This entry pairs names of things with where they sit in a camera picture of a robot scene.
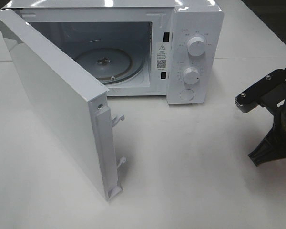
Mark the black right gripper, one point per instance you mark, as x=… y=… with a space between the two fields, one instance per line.
x=273 y=145

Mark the round white door release button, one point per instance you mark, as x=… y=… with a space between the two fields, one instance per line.
x=187 y=95

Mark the white microwave knob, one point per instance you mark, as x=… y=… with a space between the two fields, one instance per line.
x=191 y=76
x=196 y=45

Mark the white microwave door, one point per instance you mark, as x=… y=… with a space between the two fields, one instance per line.
x=68 y=99

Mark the white microwave oven body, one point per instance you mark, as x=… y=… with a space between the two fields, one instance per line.
x=157 y=29

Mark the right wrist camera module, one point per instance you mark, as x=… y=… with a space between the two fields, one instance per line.
x=259 y=91

